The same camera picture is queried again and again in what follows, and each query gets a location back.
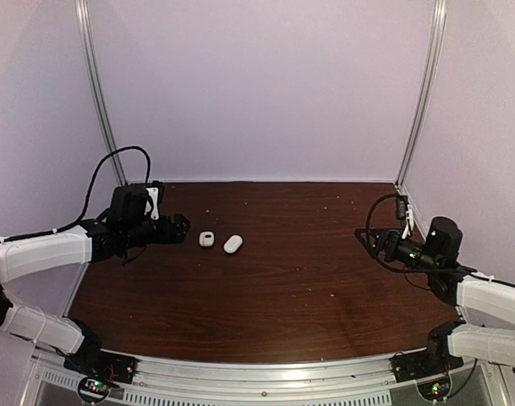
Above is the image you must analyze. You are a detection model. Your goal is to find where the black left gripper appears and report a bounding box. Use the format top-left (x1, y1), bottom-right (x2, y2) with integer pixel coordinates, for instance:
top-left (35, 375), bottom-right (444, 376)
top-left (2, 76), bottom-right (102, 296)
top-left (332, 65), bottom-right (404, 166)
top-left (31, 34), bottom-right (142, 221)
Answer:
top-left (123, 212), bottom-right (189, 249)

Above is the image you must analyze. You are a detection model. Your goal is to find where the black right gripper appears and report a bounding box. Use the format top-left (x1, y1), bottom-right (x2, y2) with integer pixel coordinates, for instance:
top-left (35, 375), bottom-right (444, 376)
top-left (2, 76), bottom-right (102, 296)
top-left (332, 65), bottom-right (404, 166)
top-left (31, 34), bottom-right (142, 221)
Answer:
top-left (354, 228), bottom-right (441, 275)

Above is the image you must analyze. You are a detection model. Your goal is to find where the cream rounded earbud charging case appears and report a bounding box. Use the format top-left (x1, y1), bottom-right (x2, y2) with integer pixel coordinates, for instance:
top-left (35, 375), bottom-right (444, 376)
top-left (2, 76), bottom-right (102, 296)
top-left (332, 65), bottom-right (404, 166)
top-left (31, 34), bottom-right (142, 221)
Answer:
top-left (199, 231), bottom-right (215, 248)

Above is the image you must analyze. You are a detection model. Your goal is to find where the white oval charging case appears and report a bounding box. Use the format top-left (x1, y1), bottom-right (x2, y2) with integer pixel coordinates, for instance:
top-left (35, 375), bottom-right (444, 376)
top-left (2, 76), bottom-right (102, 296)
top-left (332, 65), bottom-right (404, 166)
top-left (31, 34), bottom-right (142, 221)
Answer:
top-left (223, 234), bottom-right (244, 255)

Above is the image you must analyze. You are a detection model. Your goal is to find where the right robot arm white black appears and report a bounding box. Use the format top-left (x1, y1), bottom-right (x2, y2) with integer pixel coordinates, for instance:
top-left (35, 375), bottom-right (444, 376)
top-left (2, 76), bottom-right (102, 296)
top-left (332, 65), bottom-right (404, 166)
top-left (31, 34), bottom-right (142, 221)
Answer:
top-left (354, 217), bottom-right (515, 381)

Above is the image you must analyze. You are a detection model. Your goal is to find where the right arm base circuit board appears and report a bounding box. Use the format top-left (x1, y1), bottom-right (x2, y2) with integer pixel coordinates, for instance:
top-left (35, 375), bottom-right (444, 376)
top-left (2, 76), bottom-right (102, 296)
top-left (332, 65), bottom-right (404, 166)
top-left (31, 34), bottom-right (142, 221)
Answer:
top-left (417, 377), bottom-right (452, 403)

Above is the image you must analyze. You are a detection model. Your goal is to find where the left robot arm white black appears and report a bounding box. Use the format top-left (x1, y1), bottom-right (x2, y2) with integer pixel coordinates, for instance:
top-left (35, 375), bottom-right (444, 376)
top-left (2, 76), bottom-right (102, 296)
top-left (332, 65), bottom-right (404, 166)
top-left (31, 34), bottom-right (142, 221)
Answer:
top-left (0, 181), bottom-right (190, 376)

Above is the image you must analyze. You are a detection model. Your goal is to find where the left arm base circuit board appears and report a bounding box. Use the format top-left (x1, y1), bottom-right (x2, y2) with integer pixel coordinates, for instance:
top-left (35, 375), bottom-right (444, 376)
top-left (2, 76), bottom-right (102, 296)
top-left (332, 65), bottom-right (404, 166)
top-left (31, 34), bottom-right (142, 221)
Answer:
top-left (77, 376), bottom-right (114, 404)

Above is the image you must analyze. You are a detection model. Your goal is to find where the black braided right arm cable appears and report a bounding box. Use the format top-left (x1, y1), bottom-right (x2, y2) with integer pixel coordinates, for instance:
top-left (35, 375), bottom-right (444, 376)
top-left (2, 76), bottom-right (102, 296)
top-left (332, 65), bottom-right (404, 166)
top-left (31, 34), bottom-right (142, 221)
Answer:
top-left (364, 193), bottom-right (465, 293)

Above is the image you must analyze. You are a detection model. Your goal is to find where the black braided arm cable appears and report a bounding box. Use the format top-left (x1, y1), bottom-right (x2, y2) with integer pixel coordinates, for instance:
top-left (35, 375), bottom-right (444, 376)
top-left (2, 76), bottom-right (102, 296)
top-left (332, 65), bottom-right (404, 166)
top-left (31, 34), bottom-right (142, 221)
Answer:
top-left (0, 145), bottom-right (152, 244)
top-left (364, 193), bottom-right (465, 293)

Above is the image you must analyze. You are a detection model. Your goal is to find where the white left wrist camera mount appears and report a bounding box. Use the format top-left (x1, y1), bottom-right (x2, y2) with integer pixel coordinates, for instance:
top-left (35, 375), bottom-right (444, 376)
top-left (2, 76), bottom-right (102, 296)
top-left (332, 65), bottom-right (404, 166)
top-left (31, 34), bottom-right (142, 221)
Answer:
top-left (145, 180), bottom-right (165, 221)

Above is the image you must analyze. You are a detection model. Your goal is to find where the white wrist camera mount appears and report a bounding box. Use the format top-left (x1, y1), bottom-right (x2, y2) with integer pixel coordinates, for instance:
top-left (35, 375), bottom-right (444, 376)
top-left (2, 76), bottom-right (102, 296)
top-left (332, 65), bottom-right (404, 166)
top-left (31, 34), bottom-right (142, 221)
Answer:
top-left (396, 195), bottom-right (415, 239)
top-left (145, 180), bottom-right (165, 221)

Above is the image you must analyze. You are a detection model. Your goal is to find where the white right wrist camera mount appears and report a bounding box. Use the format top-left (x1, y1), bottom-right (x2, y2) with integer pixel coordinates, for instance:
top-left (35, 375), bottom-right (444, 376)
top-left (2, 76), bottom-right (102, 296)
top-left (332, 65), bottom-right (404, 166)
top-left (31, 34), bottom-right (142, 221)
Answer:
top-left (396, 195), bottom-right (415, 239)

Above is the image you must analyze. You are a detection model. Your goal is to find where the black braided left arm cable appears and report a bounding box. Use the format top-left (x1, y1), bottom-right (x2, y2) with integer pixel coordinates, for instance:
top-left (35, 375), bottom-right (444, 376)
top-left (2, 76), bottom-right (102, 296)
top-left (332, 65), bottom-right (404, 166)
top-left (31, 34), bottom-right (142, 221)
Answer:
top-left (0, 145), bottom-right (152, 244)

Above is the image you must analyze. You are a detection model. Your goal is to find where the aluminium front frame rail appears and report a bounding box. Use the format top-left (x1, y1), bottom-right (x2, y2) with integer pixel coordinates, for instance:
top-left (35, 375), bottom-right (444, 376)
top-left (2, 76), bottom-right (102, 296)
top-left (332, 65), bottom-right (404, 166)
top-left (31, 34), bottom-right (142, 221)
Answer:
top-left (16, 346), bottom-right (513, 405)

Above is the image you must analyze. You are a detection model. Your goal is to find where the aluminium corner post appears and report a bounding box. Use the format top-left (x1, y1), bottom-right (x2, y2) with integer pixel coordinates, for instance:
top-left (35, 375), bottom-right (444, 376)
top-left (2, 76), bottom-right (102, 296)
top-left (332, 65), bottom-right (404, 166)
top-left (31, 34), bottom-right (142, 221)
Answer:
top-left (395, 0), bottom-right (447, 190)
top-left (74, 0), bottom-right (129, 189)

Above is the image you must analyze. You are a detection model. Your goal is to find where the left aluminium corner post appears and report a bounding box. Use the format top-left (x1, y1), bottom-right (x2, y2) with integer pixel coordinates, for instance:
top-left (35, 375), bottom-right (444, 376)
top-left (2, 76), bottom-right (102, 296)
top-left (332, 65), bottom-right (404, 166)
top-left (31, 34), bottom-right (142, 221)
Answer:
top-left (74, 0), bottom-right (129, 189)

